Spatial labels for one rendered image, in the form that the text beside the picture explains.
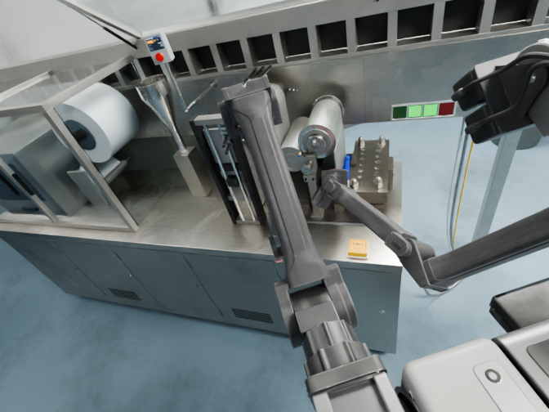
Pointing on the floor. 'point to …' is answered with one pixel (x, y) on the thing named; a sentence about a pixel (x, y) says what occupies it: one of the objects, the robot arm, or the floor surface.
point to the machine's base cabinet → (205, 284)
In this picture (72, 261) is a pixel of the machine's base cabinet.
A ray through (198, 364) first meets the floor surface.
